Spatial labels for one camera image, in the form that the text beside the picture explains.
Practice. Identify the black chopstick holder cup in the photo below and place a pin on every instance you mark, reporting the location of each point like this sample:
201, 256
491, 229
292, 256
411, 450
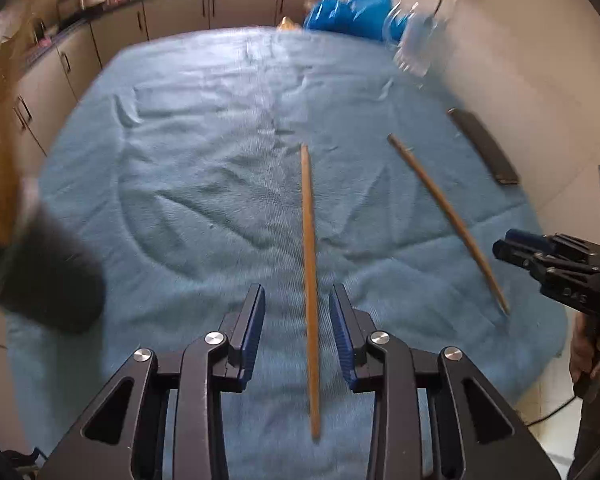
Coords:
50, 276

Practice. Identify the blue table cloth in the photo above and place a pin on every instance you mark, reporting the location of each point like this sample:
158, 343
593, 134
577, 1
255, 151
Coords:
180, 169

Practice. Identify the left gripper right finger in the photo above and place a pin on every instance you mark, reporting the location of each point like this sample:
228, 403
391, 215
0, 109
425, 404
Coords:
351, 328

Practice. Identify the blue plastic bag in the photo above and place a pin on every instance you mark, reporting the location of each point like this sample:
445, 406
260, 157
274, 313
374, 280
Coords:
367, 19

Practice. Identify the lower kitchen cabinets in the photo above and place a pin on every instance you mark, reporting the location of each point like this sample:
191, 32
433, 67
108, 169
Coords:
56, 76

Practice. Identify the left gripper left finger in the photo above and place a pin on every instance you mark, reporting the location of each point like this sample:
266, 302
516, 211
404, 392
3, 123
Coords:
243, 331

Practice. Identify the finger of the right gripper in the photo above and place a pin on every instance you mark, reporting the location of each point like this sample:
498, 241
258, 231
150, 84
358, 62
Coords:
530, 254
535, 239

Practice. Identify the wooden chopstick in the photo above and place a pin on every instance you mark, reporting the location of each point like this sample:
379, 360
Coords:
310, 293
456, 222

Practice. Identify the clear glass mug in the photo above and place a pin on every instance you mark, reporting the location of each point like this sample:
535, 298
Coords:
412, 33

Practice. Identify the person right hand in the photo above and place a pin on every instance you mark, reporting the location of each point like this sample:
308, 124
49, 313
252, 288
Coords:
584, 361

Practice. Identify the yellow plastic bag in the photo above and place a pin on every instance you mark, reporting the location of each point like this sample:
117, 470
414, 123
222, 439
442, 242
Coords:
288, 24

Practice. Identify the black smartphone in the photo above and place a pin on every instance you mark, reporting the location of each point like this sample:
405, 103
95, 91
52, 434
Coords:
491, 153

